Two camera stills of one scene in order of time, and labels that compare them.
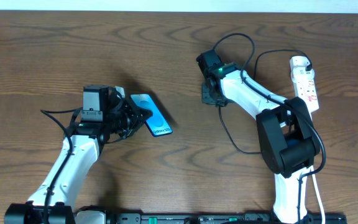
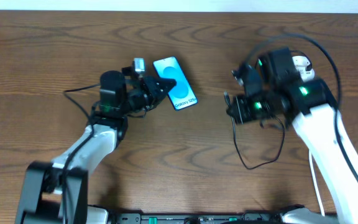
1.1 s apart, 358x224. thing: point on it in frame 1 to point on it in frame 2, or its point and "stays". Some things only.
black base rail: (307, 218) stays
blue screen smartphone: (156, 122) to (182, 95)
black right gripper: (206, 94) to (237, 109)
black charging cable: (255, 77) to (265, 163)
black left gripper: (134, 117) to (148, 90)
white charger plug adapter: (298, 61) stays
